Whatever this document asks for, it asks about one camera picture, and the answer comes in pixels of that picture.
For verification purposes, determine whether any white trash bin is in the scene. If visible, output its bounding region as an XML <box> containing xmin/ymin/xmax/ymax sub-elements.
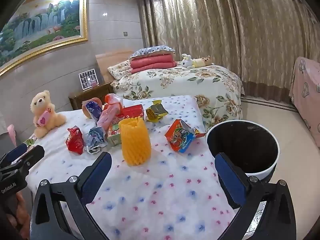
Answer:
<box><xmin>205</xmin><ymin>120</ymin><xmax>280</xmax><ymax>178</ymax></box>

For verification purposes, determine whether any green and red carton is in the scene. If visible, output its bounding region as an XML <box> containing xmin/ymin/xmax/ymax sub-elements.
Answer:
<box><xmin>107</xmin><ymin>124</ymin><xmax>123</xmax><ymax>147</ymax></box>

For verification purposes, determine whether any red apple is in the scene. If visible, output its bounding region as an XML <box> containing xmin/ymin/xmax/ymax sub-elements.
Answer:
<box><xmin>82</xmin><ymin>97</ymin><xmax>103</xmax><ymax>118</ymax></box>

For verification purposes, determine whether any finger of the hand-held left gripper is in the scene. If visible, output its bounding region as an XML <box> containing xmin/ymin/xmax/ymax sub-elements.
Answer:
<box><xmin>0</xmin><ymin>145</ymin><xmax>45</xmax><ymax>173</ymax></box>
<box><xmin>4</xmin><ymin>144</ymin><xmax>34</xmax><ymax>162</ymax></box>

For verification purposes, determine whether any orange and blue snack packet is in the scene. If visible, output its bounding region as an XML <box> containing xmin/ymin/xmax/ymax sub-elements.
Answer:
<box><xmin>164</xmin><ymin>119</ymin><xmax>207</xmax><ymax>153</ymax></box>

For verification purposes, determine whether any beige patterned curtain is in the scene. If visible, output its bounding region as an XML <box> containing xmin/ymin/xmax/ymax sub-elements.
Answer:
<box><xmin>139</xmin><ymin>0</ymin><xmax>320</xmax><ymax>103</ymax></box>

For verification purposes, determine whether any red snack packet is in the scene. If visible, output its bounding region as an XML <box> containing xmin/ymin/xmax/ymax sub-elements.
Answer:
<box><xmin>66</xmin><ymin>126</ymin><xmax>84</xmax><ymax>155</ymax></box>

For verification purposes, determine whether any person's left hand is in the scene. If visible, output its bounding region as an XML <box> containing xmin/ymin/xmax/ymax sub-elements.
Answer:
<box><xmin>5</xmin><ymin>194</ymin><xmax>32</xmax><ymax>240</ymax></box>

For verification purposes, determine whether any white plastic bag red print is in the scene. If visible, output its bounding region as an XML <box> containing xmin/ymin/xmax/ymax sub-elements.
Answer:
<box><xmin>97</xmin><ymin>93</ymin><xmax>125</xmax><ymax>130</ymax></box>

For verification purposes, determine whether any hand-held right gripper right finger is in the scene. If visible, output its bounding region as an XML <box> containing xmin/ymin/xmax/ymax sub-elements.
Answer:
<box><xmin>214</xmin><ymin>152</ymin><xmax>297</xmax><ymax>240</ymax></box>

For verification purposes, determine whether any bed with floral cover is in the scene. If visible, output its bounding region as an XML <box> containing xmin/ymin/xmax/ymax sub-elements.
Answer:
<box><xmin>110</xmin><ymin>64</ymin><xmax>245</xmax><ymax>130</ymax></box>

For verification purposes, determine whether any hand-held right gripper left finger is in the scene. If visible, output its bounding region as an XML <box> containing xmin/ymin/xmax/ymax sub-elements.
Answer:
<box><xmin>29</xmin><ymin>152</ymin><xmax>112</xmax><ymax>240</ymax></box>

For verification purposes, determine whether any yellow plush toy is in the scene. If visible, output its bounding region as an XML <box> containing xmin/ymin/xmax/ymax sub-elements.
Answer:
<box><xmin>194</xmin><ymin>56</ymin><xmax>215</xmax><ymax>67</ymax></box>

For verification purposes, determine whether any pink cloth covered furniture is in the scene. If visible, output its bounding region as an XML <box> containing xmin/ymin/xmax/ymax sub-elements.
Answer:
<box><xmin>289</xmin><ymin>56</ymin><xmax>320</xmax><ymax>150</ymax></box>

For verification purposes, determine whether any wooden nightstand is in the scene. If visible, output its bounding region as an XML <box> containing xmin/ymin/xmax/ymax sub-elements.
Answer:
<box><xmin>68</xmin><ymin>82</ymin><xmax>114</xmax><ymax>110</ymax></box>

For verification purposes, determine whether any cream teddy bear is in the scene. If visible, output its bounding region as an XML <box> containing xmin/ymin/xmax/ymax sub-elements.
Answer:
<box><xmin>30</xmin><ymin>90</ymin><xmax>67</xmax><ymax>139</ymax></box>

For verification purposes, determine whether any yellow foam fruit net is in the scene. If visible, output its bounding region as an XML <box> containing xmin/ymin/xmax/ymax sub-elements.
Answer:
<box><xmin>118</xmin><ymin>117</ymin><xmax>152</xmax><ymax>167</ymax></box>

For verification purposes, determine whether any blue and white pillow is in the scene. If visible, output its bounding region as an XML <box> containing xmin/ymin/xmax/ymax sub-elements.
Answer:
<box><xmin>129</xmin><ymin>45</ymin><xmax>176</xmax><ymax>58</ymax></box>

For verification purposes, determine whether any red and white box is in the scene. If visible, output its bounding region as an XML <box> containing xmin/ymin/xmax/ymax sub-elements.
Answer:
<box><xmin>122</xmin><ymin>104</ymin><xmax>145</xmax><ymax>120</ymax></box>

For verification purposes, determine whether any photo collage frame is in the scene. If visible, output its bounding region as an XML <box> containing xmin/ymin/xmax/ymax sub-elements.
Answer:
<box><xmin>79</xmin><ymin>69</ymin><xmax>99</xmax><ymax>90</ymax></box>

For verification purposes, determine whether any pink folded quilt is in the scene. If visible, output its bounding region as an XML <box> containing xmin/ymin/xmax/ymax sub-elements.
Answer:
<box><xmin>129</xmin><ymin>54</ymin><xmax>177</xmax><ymax>74</ymax></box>

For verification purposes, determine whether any white bunny plush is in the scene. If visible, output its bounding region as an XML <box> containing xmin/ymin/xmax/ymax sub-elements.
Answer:
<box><xmin>181</xmin><ymin>54</ymin><xmax>198</xmax><ymax>68</ymax></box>

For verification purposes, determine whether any pink pouch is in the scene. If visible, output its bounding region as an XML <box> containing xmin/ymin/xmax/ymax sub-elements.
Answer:
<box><xmin>7</xmin><ymin>124</ymin><xmax>17</xmax><ymax>147</ymax></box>

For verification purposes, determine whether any floral pillow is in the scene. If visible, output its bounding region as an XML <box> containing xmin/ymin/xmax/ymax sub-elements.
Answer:
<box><xmin>108</xmin><ymin>60</ymin><xmax>133</xmax><ymax>80</ymax></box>

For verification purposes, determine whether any wooden headboard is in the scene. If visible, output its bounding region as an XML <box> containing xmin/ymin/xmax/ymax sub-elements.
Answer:
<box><xmin>95</xmin><ymin>51</ymin><xmax>137</xmax><ymax>84</ymax></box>

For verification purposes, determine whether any blue white wrapper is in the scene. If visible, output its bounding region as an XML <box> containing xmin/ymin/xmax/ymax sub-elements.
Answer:
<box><xmin>84</xmin><ymin>126</ymin><xmax>108</xmax><ymax>154</ymax></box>

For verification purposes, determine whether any yellow snack packet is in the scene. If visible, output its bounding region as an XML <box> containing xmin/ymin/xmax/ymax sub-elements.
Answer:
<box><xmin>146</xmin><ymin>100</ymin><xmax>168</xmax><ymax>123</ymax></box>

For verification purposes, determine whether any gold framed landscape painting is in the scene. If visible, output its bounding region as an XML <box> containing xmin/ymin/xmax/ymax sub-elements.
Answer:
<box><xmin>0</xmin><ymin>0</ymin><xmax>89</xmax><ymax>77</ymax></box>

